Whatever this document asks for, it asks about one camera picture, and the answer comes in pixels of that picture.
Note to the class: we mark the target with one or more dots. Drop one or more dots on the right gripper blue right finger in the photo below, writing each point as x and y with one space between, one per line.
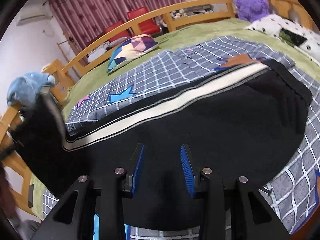
191 172

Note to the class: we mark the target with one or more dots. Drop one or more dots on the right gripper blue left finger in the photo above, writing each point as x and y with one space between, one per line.
133 169

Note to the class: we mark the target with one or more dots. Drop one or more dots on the black pants with white stripe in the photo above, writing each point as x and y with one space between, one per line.
58 159

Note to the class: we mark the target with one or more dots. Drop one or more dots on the grey grid star quilt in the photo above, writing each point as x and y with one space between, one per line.
219 133

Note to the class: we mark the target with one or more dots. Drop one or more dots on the colourful geometric pillow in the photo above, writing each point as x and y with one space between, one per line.
131 49

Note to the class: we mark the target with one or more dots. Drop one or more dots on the green bed sheet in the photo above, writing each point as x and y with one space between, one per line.
190 35

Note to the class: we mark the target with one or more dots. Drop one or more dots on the blue plush toy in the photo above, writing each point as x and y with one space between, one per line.
24 89

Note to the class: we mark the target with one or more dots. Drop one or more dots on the white black spotted pillow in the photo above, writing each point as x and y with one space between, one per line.
290 32

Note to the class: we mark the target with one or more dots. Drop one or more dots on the purple plush toy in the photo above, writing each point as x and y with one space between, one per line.
252 10

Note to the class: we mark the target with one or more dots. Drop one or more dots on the maroon patterned curtain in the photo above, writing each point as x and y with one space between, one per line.
85 20

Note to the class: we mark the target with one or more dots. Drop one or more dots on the white air conditioner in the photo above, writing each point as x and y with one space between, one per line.
32 14

